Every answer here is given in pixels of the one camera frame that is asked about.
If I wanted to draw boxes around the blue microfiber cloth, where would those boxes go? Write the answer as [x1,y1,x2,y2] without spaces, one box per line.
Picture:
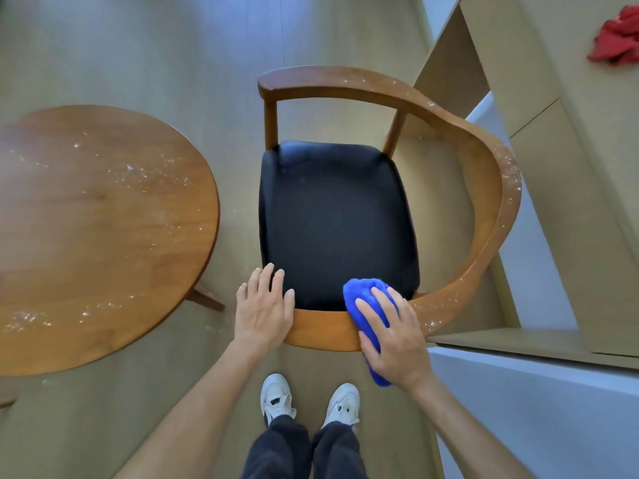
[342,278,400,388]

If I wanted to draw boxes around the dark trousers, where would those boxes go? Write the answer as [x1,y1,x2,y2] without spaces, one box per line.
[241,415,369,479]

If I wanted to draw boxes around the person's left forearm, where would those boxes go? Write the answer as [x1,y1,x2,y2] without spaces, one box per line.
[114,338,281,479]

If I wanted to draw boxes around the white left sneaker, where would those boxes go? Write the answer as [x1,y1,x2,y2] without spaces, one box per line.
[260,373,297,427]

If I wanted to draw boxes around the beige wooden shelf unit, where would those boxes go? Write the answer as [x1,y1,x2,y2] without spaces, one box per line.
[411,0,639,371]

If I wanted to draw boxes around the white right sneaker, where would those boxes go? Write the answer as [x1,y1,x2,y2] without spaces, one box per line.
[321,383,361,431]

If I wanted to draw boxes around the wooden armchair with black seat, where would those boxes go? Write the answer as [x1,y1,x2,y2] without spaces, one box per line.
[257,66,523,353]

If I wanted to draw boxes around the person's left hand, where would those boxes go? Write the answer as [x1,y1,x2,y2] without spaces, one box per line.
[234,263,296,349]

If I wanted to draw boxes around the person's right hand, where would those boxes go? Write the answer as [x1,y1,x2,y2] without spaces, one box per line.
[354,286,435,393]

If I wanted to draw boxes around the white cabinet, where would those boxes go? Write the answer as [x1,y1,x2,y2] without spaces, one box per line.
[427,346,639,479]

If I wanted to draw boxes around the red cloth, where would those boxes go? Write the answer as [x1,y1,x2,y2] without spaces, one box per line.
[587,5,639,67]

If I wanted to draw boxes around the white sneaker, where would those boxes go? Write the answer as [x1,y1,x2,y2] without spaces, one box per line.
[321,383,361,431]
[260,373,297,427]

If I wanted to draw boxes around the round wooden table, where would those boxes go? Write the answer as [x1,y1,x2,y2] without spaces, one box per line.
[0,104,226,410]

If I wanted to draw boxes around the person's right forearm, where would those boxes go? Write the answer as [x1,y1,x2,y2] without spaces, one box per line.
[410,373,536,479]

